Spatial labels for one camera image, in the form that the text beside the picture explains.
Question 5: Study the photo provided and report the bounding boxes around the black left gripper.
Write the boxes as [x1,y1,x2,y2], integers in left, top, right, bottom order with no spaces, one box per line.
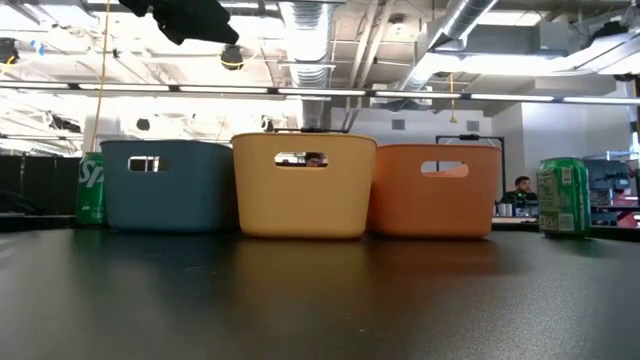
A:
[152,0,240,46]

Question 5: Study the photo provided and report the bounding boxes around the green Sprite soda can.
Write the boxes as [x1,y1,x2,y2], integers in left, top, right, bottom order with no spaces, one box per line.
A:
[74,152,107,227]

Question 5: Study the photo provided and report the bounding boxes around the green soda can with label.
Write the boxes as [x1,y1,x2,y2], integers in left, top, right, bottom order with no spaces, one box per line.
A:
[536,157,593,237]

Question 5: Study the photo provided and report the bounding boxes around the black domed ceiling fixture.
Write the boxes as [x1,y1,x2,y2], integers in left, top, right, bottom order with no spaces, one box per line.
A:
[219,43,246,72]

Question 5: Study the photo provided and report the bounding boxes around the long linear ceiling light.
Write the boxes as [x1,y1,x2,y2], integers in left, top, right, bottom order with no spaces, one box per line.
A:
[0,81,640,106]

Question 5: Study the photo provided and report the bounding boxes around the blue plastic bin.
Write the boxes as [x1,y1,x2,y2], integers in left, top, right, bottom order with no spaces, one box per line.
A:
[99,139,240,234]

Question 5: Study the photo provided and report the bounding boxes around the yellow plastic bin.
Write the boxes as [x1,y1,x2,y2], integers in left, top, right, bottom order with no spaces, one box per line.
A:
[231,131,378,239]

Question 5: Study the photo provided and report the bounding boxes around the black partition panels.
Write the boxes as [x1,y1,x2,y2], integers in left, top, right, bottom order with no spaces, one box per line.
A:
[0,154,82,216]

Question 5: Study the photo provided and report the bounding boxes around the orange plastic bin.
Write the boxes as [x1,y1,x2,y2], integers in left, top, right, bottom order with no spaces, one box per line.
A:
[367,143,503,239]

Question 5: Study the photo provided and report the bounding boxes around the metal shelf rack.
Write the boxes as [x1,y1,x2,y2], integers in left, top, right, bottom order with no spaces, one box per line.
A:
[582,149,640,230]

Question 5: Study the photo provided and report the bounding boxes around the long yellow hanging cord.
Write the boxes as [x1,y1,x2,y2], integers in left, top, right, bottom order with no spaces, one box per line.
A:
[88,0,112,154]

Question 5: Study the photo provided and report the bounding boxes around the wide silver ceiling duct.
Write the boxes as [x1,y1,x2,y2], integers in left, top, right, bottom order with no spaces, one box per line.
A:
[277,0,335,130]

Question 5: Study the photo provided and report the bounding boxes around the low black bar frame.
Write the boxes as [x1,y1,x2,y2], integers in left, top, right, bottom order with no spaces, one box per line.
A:
[272,126,350,135]

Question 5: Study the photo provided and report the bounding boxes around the black ceiling fixture with cable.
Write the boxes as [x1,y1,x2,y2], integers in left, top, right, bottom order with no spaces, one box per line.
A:
[0,37,20,66]

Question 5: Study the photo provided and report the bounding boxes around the slanted silver ceiling duct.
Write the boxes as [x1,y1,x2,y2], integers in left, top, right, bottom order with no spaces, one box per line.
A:
[397,0,501,92]

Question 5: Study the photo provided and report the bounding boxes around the short yellow hanging cord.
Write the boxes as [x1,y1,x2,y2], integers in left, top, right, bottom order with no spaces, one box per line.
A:
[448,72,459,125]

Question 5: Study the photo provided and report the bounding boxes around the black rectangular stand frame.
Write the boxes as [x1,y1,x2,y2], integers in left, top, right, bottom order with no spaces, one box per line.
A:
[434,133,506,201]

